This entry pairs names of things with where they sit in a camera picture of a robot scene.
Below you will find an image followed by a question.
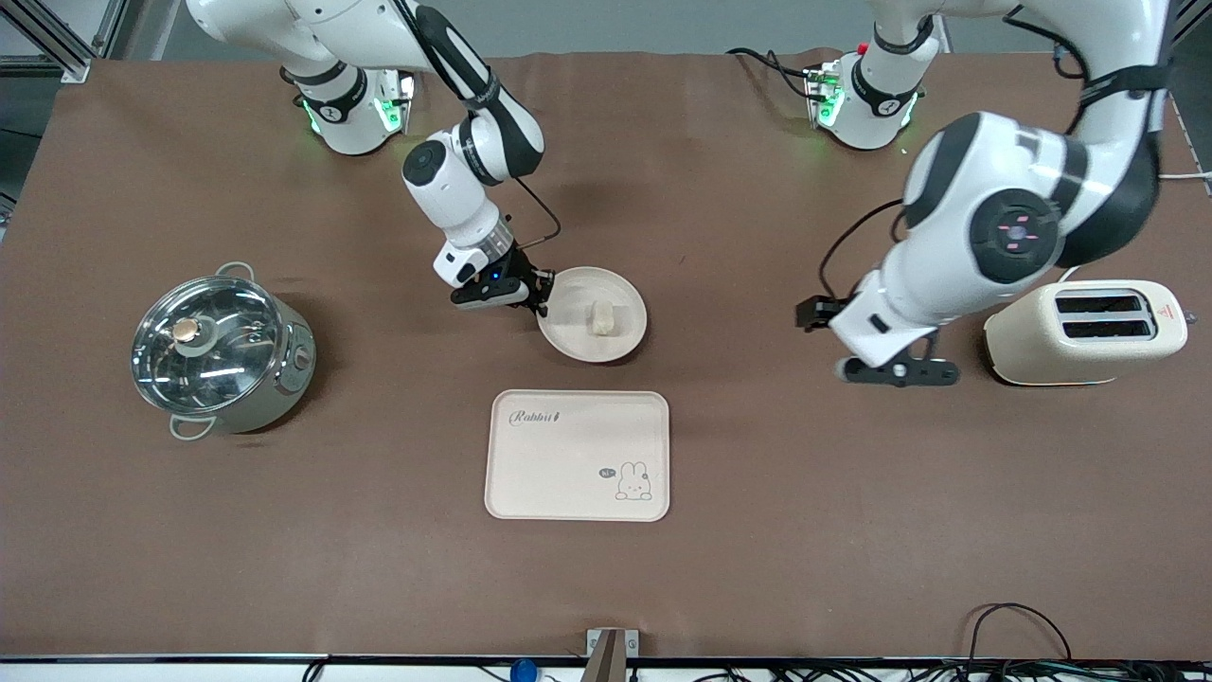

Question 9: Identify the black looped cable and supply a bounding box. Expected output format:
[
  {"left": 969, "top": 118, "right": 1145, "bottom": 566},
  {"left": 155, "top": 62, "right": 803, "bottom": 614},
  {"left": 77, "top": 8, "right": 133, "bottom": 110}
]
[{"left": 966, "top": 602, "right": 1073, "bottom": 666}]

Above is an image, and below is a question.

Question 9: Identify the cream round plate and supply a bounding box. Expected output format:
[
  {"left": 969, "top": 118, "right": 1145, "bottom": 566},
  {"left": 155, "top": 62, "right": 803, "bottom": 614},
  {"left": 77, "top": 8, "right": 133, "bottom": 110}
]
[{"left": 536, "top": 266, "right": 649, "bottom": 364}]

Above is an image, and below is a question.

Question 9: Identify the cream rabbit print tray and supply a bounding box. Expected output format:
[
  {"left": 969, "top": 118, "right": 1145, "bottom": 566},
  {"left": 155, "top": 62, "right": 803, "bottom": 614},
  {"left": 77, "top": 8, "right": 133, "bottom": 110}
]
[{"left": 484, "top": 389, "right": 671, "bottom": 523}]

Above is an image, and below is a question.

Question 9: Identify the white toaster cable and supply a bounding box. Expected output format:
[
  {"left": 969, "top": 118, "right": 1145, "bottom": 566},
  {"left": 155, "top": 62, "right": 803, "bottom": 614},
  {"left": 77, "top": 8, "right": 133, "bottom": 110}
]
[{"left": 1059, "top": 170, "right": 1212, "bottom": 283}]

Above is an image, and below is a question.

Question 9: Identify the base control board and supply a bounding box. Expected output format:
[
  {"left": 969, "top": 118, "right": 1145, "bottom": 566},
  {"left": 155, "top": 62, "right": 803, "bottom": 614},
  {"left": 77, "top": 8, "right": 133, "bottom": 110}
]
[
  {"left": 374, "top": 64, "right": 418, "bottom": 134},
  {"left": 805, "top": 59, "right": 846, "bottom": 129}
]

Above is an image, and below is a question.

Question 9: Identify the aluminium frame profile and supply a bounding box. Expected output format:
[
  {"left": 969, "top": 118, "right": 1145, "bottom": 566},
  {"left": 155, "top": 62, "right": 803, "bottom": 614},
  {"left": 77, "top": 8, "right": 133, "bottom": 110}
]
[{"left": 0, "top": 0, "right": 129, "bottom": 86}]

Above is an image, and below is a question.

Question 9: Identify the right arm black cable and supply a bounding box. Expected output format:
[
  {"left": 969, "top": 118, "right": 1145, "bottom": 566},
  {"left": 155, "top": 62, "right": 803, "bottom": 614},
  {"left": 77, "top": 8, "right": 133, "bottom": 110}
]
[{"left": 514, "top": 175, "right": 562, "bottom": 251}]

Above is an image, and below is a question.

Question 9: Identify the brown table mat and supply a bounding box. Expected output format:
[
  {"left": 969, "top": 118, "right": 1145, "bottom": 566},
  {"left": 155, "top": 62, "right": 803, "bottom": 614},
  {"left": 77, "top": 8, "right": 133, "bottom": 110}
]
[{"left": 0, "top": 49, "right": 1212, "bottom": 661}]

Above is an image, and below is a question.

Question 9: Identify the left base black cable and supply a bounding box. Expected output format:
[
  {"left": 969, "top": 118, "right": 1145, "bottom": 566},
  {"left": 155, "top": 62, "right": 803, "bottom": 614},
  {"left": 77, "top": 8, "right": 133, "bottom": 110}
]
[{"left": 727, "top": 47, "right": 817, "bottom": 100}]

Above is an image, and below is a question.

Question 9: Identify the cream two-slot toaster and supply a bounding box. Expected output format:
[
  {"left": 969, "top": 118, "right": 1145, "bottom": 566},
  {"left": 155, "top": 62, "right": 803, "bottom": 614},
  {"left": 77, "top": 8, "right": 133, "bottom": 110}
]
[{"left": 984, "top": 279, "right": 1199, "bottom": 386}]

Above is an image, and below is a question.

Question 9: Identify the grey metal camera bracket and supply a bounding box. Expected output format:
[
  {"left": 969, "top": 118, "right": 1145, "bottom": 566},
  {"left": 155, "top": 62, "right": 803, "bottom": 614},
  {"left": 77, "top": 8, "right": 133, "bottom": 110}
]
[{"left": 579, "top": 628, "right": 640, "bottom": 682}]

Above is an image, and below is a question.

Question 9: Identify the steel pot with glass lid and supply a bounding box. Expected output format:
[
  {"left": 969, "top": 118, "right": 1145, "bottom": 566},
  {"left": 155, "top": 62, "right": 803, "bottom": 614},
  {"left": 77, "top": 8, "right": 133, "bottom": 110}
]
[{"left": 131, "top": 262, "right": 316, "bottom": 441}]

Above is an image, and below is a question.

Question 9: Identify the glass pot lid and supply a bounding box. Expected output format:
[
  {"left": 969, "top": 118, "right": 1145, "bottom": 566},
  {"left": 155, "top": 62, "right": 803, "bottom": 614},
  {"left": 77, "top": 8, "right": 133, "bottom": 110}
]
[{"left": 131, "top": 275, "right": 287, "bottom": 416}]

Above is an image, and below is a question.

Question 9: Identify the right base control board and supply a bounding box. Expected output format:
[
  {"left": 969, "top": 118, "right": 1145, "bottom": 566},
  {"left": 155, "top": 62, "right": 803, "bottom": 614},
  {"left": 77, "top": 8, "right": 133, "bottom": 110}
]
[{"left": 374, "top": 64, "right": 418, "bottom": 134}]

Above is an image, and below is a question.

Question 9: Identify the left base control board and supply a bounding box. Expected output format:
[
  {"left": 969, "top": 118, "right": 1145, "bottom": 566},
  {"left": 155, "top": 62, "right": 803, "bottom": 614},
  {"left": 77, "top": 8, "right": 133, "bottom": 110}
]
[{"left": 805, "top": 59, "right": 846, "bottom": 129}]

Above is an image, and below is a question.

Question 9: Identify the black cable bundle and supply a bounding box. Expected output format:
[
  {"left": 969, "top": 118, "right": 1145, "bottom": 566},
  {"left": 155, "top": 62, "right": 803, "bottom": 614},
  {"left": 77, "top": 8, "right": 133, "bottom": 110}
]
[{"left": 663, "top": 663, "right": 1212, "bottom": 682}]

